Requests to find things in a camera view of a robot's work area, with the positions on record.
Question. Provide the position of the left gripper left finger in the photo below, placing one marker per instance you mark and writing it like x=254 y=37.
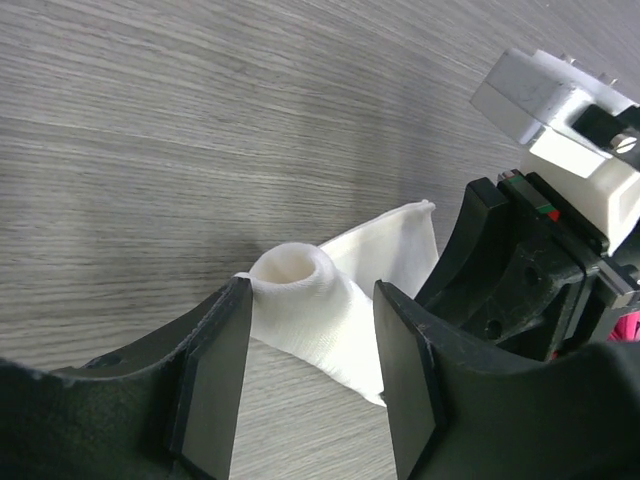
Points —
x=162 y=407

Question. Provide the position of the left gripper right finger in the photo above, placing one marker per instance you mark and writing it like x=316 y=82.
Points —
x=461 y=408

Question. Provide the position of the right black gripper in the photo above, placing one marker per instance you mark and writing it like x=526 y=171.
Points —
x=525 y=271

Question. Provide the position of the white cloth napkin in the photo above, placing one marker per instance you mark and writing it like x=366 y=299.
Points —
x=316 y=302

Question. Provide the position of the pink folded cloth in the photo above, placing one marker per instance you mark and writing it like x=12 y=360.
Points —
x=627 y=328

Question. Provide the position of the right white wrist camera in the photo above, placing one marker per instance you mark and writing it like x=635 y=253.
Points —
x=580 y=134

